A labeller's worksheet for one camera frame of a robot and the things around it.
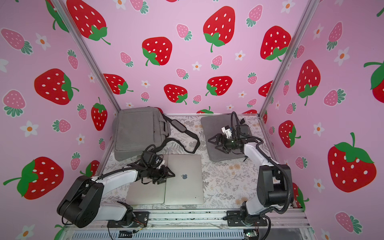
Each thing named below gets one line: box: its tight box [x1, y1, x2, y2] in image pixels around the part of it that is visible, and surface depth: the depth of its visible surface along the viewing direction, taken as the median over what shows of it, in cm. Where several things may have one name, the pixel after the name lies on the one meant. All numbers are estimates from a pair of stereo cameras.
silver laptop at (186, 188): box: [164, 154, 204, 206], surface depth 87 cm
